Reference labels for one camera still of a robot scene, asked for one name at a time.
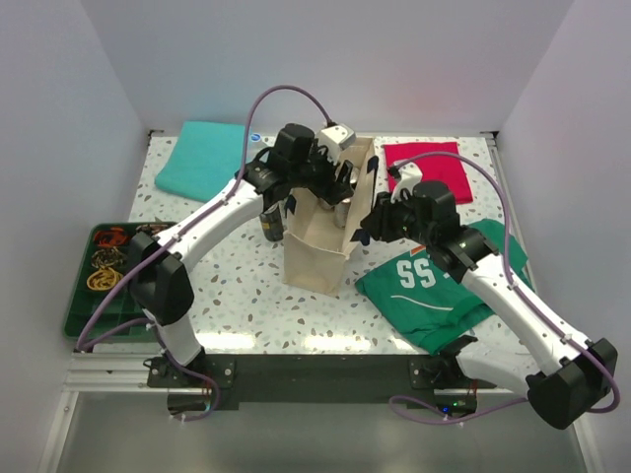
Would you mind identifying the green compartment tray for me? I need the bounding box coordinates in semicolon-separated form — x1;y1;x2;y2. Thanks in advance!
63;222;182;344

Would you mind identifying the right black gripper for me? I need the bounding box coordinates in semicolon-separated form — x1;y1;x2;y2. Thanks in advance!
359;188;434;247

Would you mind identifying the orange rubber band pile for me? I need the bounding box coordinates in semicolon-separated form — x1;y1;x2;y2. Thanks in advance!
93;227;130;248

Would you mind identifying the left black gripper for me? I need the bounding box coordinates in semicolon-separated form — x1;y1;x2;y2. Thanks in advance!
289;138;353;204

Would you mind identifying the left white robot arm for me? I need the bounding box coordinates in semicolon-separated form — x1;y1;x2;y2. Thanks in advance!
127;123;356;386

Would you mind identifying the purple cable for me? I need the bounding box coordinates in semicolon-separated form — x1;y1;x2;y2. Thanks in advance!
388;150;620;421
74;85;332;423

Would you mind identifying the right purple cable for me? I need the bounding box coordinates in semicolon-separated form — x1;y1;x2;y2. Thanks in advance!
388;150;620;421

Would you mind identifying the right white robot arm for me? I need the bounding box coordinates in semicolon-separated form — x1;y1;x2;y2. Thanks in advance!
361;181;621;430

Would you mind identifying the green jersey shirt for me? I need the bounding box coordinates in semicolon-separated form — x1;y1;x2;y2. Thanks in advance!
355;218;529;357

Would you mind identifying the tan rubber band pile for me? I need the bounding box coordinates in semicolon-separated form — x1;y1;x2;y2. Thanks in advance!
91;247;126;269

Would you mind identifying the brown rubber band pile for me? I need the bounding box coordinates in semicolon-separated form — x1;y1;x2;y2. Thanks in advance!
134;222;174;237

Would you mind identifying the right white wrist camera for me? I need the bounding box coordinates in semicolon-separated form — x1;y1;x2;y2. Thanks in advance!
387;161;423;203

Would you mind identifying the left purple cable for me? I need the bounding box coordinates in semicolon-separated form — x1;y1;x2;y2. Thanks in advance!
74;85;332;423

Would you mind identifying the red folded cloth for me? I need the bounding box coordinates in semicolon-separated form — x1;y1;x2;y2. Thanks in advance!
384;141;473;204

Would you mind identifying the yellow rubber band pile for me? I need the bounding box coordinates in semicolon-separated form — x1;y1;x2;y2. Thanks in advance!
86;267;122;292

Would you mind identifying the teal folded towel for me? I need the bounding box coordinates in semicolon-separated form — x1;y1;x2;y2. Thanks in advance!
155;121;245;203

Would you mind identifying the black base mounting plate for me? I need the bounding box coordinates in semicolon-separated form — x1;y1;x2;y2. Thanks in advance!
143;354;493;415

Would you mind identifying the beige canvas bag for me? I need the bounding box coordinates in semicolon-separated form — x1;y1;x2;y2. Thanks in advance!
283;137;380;297

